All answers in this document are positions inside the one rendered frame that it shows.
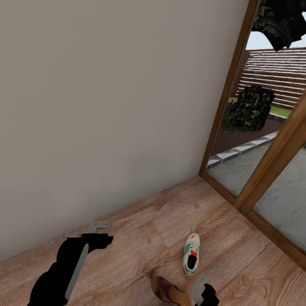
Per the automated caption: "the sandal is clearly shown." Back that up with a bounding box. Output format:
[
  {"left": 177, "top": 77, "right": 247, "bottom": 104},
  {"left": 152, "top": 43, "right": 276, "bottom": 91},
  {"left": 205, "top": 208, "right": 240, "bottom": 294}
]
[{"left": 151, "top": 276, "right": 191, "bottom": 306}]

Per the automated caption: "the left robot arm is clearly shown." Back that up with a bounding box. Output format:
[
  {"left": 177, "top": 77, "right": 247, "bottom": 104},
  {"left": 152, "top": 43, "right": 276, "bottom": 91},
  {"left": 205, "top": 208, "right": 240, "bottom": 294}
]
[{"left": 27, "top": 221, "right": 113, "bottom": 306}]

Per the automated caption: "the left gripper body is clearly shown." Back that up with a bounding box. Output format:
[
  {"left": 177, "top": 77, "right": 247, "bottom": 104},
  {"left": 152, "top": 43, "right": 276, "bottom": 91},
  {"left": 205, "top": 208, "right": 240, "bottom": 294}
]
[{"left": 82, "top": 233, "right": 108, "bottom": 252}]

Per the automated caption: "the gym shoe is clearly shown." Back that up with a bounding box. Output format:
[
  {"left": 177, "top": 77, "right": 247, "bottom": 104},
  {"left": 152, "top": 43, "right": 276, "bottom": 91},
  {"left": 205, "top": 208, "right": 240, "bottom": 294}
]
[{"left": 181, "top": 233, "right": 200, "bottom": 279}]

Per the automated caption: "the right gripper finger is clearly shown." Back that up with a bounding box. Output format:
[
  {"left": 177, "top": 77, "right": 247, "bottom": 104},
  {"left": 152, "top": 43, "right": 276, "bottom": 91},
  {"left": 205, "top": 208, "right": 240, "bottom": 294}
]
[{"left": 204, "top": 284, "right": 216, "bottom": 294}]

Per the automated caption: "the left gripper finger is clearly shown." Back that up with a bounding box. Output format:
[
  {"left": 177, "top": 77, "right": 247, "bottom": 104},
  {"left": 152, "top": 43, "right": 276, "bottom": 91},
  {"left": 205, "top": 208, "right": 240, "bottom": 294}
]
[{"left": 107, "top": 236, "right": 113, "bottom": 245}]

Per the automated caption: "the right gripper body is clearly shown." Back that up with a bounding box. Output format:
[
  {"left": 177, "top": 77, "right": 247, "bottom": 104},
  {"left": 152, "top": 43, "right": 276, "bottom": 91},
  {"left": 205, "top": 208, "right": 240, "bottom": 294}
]
[{"left": 200, "top": 287, "right": 219, "bottom": 306}]

